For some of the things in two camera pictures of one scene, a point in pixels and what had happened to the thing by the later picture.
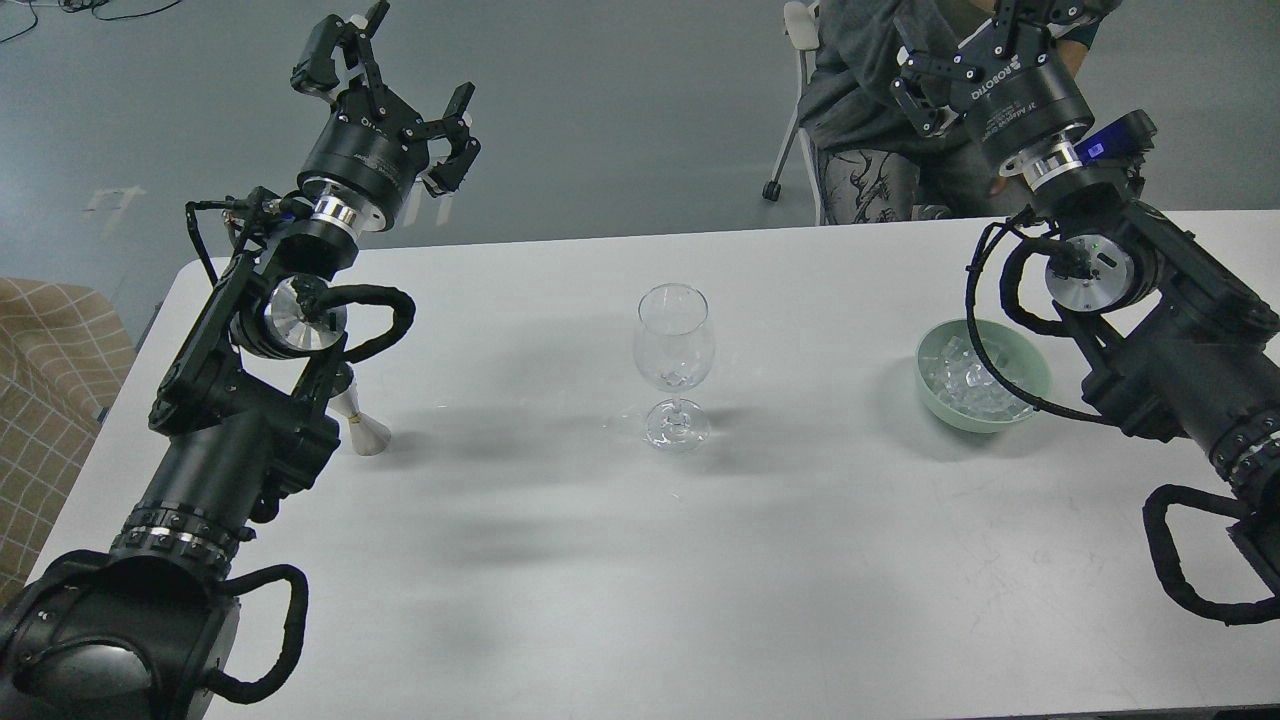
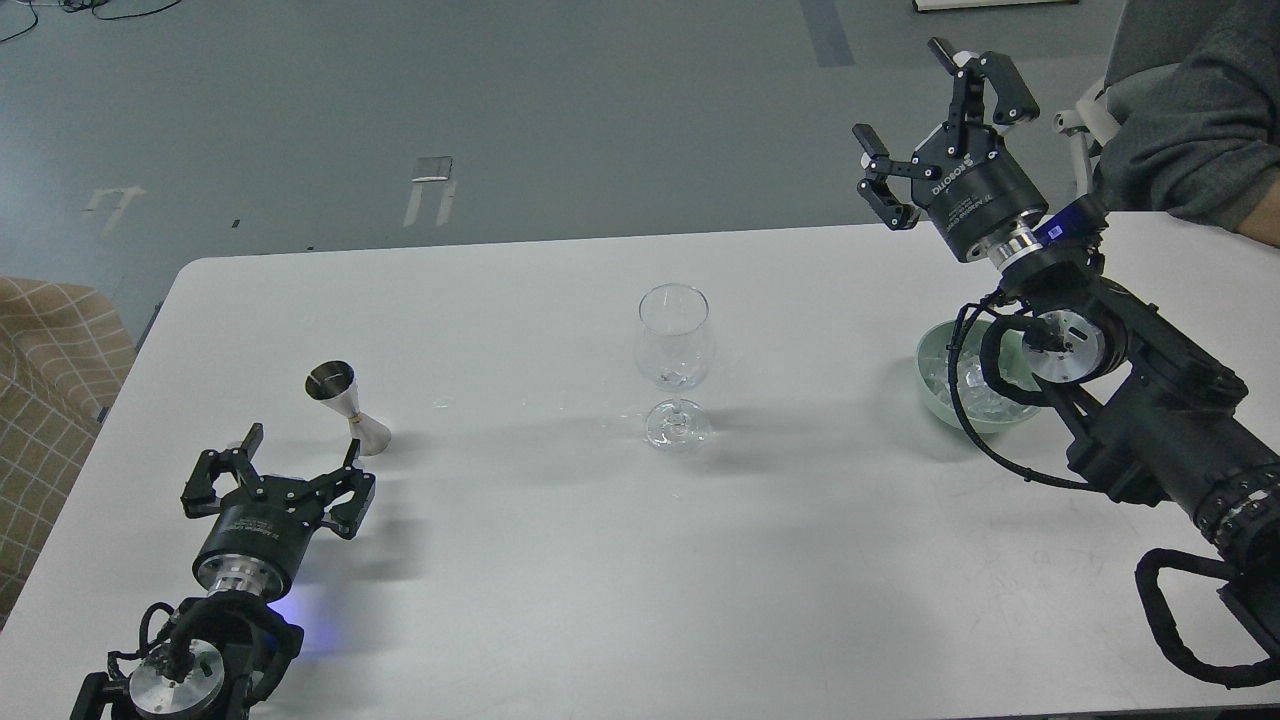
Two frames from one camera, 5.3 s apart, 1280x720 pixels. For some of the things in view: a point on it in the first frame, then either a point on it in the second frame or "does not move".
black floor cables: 79,5 does not move
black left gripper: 371,145 → 256,540
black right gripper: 1022,96 → 984,205
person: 874,166 → 1192,105
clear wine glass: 674,347 does not move
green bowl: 958,385 does not move
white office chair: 801,30 → 1094,118
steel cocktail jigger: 369,436 does not move
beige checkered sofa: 63,354 does not move
